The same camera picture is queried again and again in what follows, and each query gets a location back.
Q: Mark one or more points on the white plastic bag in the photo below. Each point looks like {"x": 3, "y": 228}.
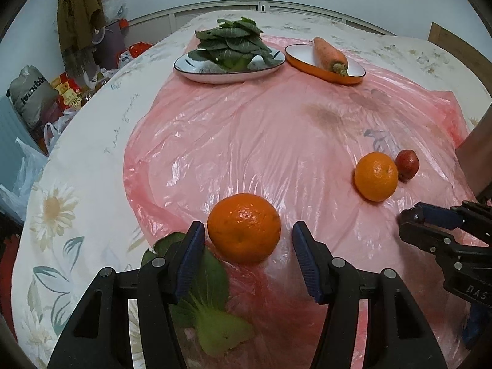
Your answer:
{"x": 27, "y": 173}
{"x": 55, "y": 132}

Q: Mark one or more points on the brown coat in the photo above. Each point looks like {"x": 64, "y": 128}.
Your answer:
{"x": 77, "y": 11}

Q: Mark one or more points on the pink plastic sheet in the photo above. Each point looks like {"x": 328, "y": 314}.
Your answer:
{"x": 250, "y": 142}

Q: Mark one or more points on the white plate with dark rim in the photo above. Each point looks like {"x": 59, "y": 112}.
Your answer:
{"x": 215, "y": 75}

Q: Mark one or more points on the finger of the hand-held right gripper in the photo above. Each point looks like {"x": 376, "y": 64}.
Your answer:
{"x": 442, "y": 217}
{"x": 461, "y": 273}

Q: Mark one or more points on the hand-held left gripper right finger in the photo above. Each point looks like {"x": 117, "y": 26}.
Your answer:
{"x": 307, "y": 261}

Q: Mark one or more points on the carrot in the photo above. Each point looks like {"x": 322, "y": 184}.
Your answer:
{"x": 328, "y": 53}

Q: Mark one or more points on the red plum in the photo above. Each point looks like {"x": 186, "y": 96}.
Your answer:
{"x": 407, "y": 164}

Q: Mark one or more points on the small orange box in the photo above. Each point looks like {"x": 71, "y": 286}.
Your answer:
{"x": 123, "y": 24}

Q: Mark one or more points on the orange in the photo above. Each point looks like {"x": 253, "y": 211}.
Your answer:
{"x": 244, "y": 228}
{"x": 376, "y": 176}

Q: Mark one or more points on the red bag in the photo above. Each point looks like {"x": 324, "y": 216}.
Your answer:
{"x": 137, "y": 49}

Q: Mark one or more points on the orange enamel plate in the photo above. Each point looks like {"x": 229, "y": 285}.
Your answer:
{"x": 303, "y": 61}

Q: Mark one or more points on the grey bag with lettering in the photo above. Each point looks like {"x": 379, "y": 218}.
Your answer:
{"x": 32, "y": 100}

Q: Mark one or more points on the pile of clear plastic bags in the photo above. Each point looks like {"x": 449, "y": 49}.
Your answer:
{"x": 113, "y": 4}

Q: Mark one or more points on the pile of leafy greens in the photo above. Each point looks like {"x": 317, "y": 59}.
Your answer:
{"x": 230, "y": 42}

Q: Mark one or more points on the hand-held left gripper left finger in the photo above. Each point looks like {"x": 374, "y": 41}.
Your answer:
{"x": 190, "y": 257}

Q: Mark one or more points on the light blue ribbed panel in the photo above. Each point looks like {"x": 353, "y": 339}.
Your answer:
{"x": 11, "y": 130}

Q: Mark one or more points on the plaid scarf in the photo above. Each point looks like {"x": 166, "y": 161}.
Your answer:
{"x": 78, "y": 65}

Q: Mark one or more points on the bok choy piece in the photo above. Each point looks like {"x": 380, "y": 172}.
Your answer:
{"x": 213, "y": 323}

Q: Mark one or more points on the red and yellow box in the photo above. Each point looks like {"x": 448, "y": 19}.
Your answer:
{"x": 67, "y": 92}

